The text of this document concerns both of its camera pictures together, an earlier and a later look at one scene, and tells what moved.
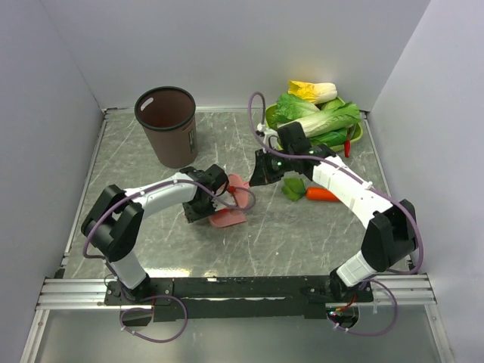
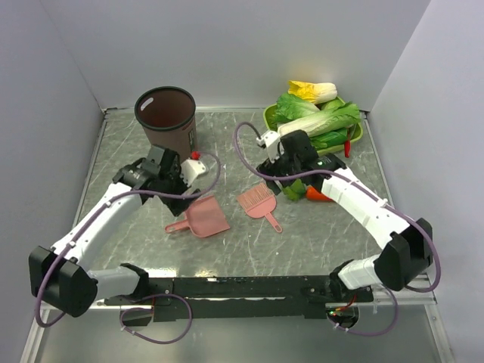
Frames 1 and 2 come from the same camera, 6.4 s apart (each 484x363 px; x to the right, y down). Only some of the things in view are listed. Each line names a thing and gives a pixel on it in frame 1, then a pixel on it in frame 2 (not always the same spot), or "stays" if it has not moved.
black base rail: [235, 299] stays
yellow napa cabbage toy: [314, 92] stays
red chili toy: [347, 148] stays
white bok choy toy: [328, 120] stays
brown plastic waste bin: [168, 117] stays
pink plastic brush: [241, 195] to [258, 203]
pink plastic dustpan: [222, 219] to [205, 217]
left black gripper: [192, 215] to [175, 204]
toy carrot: [321, 193] stays
